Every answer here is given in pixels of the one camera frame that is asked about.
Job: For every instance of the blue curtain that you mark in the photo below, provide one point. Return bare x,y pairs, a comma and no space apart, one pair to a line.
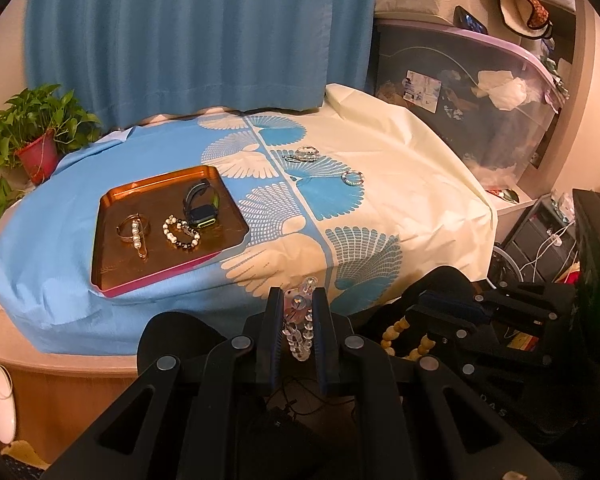
205,35

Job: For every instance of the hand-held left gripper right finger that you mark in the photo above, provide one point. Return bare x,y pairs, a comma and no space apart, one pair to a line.
322,340

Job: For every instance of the round wooden table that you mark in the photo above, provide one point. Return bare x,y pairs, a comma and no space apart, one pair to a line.
55,385

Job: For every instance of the blue cream fan-print tablecloth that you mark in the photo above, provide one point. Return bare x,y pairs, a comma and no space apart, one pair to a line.
405,170

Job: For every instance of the red plant pot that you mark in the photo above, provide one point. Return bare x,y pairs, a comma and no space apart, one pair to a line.
37,157

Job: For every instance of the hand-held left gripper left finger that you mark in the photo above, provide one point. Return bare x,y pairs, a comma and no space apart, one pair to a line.
272,340

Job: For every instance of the black computer tower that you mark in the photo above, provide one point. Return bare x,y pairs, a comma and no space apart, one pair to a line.
525,237

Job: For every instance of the black smartphone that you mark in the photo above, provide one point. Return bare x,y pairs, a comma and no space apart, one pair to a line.
467,17

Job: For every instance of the white plastic bag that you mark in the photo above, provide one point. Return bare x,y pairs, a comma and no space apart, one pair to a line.
500,87

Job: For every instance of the copper metal tray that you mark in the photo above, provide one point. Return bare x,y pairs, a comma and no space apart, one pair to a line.
130,270

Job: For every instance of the beige shelf unit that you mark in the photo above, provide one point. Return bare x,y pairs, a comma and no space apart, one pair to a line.
580,110

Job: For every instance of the black smartwatch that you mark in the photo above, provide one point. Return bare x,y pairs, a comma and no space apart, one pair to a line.
202,217

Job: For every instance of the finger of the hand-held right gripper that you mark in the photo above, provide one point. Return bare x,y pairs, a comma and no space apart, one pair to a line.
445,332
435,302

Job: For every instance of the yellow cloth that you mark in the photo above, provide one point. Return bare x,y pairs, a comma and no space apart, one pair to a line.
22,452

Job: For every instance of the green pothos plant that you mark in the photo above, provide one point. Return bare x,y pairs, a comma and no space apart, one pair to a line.
35,110

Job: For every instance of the clear storage box purple lid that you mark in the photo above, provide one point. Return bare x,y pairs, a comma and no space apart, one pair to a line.
460,130

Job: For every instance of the metal bangle with bead strand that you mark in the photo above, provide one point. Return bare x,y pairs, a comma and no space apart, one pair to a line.
139,240

